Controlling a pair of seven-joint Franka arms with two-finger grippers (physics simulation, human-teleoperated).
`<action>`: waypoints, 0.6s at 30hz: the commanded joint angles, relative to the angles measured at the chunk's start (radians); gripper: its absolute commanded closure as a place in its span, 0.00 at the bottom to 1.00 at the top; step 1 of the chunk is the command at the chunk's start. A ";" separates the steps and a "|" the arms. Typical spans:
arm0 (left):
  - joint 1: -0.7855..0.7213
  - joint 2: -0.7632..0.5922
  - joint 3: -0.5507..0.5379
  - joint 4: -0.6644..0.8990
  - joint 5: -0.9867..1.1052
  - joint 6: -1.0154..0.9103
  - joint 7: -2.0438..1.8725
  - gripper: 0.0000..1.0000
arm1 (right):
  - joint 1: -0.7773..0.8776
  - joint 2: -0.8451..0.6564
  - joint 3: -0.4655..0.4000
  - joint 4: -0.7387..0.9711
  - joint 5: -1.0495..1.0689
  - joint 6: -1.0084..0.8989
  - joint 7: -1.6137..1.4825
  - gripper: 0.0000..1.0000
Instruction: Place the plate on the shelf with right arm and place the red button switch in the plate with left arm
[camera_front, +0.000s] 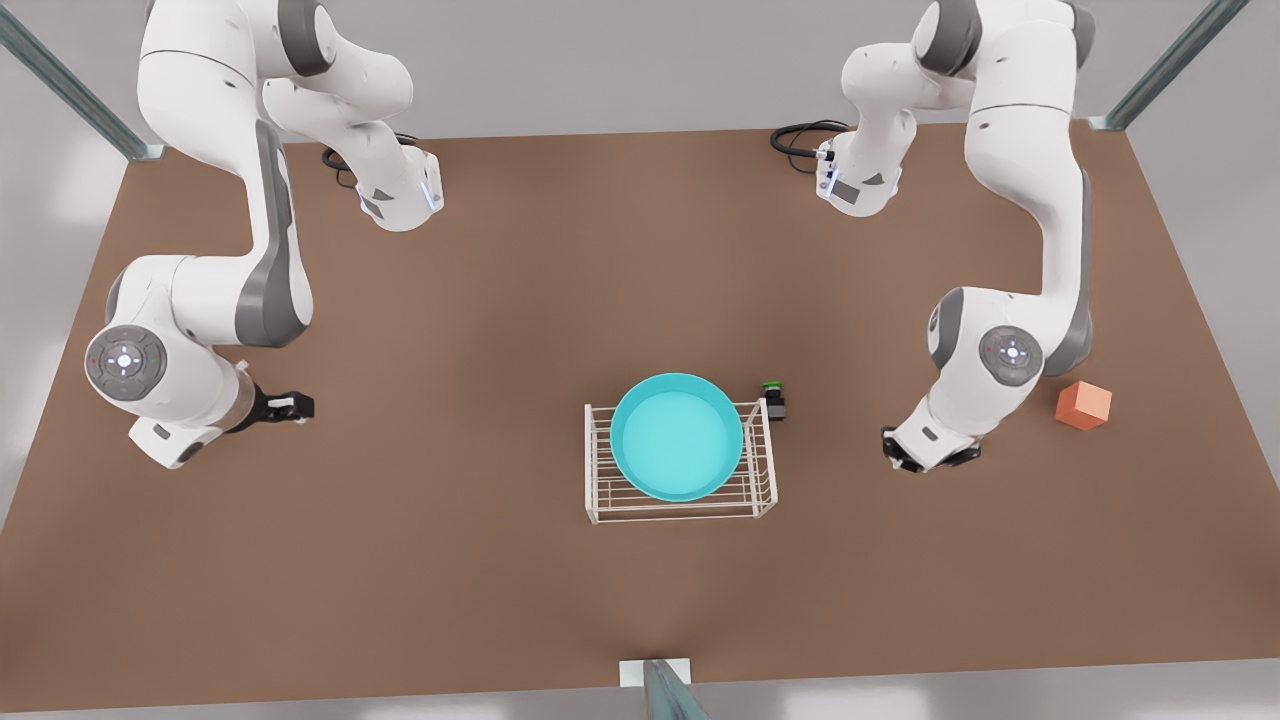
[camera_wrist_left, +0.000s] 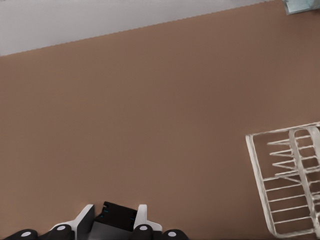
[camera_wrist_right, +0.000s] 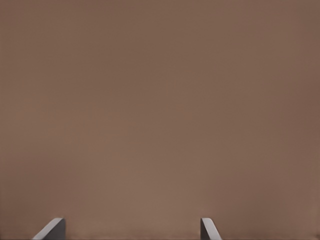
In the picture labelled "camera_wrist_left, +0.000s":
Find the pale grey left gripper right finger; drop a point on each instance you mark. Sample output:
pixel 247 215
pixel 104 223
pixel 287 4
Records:
pixel 143 220

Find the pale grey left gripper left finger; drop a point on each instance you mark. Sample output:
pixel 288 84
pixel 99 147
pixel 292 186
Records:
pixel 83 221

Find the black button switch box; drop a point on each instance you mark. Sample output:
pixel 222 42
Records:
pixel 117 217

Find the silver frame post foot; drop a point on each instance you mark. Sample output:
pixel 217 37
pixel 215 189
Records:
pixel 300 6

